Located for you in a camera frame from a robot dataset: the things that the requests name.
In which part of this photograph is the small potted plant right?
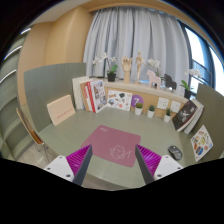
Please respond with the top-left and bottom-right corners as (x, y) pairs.
(164, 108), (172, 122)

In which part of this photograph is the small potted plant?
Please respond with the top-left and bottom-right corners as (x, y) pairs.
(164, 108), (172, 122)
(135, 102), (143, 115)
(147, 105), (155, 118)

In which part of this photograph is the dark grey computer mouse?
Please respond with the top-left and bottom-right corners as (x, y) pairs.
(168, 145), (182, 160)

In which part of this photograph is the dark cover book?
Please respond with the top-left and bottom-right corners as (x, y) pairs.
(172, 100), (198, 132)

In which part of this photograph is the white orchid right pot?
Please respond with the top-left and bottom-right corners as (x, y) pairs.
(180, 69), (201, 99)

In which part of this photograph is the black wooden horse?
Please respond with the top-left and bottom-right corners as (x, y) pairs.
(164, 74), (177, 89)

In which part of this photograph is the purple round sign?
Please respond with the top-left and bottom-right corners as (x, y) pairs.
(131, 95), (144, 107)

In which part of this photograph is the white book leftmost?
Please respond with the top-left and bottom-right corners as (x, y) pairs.
(72, 76), (89, 109)

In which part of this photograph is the grey curtain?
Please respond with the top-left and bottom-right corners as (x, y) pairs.
(83, 7), (189, 83)

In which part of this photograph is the pink wooden horse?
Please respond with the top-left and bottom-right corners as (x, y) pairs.
(147, 70), (161, 89)

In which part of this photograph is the sticker card on shelf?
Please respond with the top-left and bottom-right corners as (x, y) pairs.
(107, 90), (132, 111)

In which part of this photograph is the pink mouse pad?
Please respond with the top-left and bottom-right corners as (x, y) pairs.
(82, 125), (141, 167)

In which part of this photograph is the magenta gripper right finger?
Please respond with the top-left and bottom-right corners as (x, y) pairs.
(135, 144), (161, 184)

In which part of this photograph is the wooden chair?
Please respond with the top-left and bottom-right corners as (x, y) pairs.
(15, 106), (54, 164)

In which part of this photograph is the small potted plant middle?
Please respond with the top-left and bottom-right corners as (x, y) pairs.
(147, 105), (155, 118)

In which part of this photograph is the colourful sticker sheet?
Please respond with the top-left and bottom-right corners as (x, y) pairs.
(190, 125), (213, 162)

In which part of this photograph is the illustrated magazine book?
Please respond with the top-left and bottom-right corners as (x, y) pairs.
(91, 80), (107, 113)

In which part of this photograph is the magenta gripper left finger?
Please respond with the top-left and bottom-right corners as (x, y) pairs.
(66, 145), (92, 186)

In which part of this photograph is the white wall switch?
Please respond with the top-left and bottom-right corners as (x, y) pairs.
(171, 101), (181, 113)

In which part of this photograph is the white orchid black pot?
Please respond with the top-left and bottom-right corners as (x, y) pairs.
(92, 52), (118, 82)

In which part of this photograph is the wooden hand model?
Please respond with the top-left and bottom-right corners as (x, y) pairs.
(121, 56), (132, 84)

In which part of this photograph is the red and white book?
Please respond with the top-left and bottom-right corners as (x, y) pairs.
(80, 81), (95, 112)

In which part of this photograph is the beige cardboard box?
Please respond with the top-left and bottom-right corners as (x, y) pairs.
(47, 95), (75, 126)

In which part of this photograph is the white book stack right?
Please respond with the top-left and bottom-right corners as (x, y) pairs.
(184, 99), (204, 134)

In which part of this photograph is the small potted plant left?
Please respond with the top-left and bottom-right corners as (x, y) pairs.
(135, 102), (143, 115)

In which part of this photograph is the white wall socket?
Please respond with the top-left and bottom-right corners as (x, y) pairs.
(157, 98), (169, 109)

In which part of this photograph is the wooden mannequin figure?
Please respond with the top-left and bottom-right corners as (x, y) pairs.
(135, 52), (145, 82)

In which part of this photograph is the white orchid behind horse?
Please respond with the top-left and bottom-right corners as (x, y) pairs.
(147, 59), (160, 77)

